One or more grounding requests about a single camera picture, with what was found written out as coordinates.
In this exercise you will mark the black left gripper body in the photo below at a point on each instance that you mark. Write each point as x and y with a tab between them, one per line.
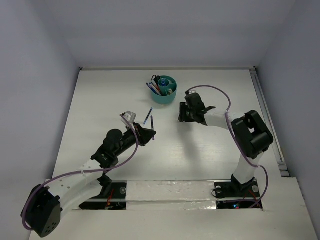
129	139

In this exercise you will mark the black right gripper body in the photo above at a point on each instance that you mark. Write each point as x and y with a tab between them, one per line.
192	112

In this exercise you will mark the purple dark gel pen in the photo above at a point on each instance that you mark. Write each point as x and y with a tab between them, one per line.
152	126

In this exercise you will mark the blue gel pen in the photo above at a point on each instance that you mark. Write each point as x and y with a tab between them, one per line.
148	115

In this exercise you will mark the red pen refill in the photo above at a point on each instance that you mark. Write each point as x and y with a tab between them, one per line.
156	87

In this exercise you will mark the clear blue-capped marker pen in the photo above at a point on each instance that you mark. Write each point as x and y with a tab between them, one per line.
162	82

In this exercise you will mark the blue ballpoint pen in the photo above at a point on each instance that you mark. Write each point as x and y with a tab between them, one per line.
153	89

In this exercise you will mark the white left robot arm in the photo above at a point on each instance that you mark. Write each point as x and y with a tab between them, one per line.
49	202

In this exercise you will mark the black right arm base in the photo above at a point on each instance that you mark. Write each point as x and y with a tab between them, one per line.
232	195

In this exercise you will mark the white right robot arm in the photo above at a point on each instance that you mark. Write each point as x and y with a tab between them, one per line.
249	131

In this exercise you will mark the teal round desk organizer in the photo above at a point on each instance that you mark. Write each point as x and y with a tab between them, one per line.
165	99

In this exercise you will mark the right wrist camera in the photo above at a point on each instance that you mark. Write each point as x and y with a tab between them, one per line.
190	92

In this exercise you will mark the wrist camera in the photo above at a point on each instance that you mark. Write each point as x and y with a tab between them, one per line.
190	92
128	118

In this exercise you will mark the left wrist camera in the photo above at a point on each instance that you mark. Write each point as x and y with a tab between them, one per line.
128	118

